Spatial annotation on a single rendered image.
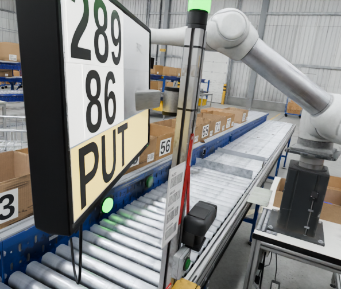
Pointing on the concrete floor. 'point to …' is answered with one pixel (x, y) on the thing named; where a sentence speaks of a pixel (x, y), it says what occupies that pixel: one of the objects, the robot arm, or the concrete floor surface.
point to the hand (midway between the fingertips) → (76, 114)
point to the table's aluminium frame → (256, 257)
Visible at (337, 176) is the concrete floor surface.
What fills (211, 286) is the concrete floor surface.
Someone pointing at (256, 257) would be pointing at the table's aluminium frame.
